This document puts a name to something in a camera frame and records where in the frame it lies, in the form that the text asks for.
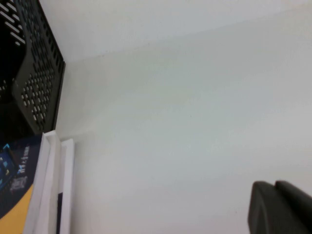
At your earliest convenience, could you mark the plain white book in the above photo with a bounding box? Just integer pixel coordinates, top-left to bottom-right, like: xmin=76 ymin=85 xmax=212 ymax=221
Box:
xmin=57 ymin=138 xmax=75 ymax=234

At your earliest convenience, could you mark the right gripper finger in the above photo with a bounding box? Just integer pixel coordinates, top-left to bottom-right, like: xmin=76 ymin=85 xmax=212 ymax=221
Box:
xmin=248 ymin=179 xmax=312 ymax=234

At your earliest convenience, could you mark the white car suspension book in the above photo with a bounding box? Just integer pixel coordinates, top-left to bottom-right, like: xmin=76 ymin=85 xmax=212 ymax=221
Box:
xmin=23 ymin=131 xmax=61 ymax=234

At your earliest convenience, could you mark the black perforated book stand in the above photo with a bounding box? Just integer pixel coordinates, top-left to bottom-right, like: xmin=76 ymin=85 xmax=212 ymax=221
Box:
xmin=0 ymin=0 xmax=66 ymax=135

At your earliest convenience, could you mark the dark blue robot book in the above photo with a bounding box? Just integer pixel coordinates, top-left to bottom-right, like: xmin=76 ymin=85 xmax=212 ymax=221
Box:
xmin=0 ymin=135 xmax=42 ymax=220

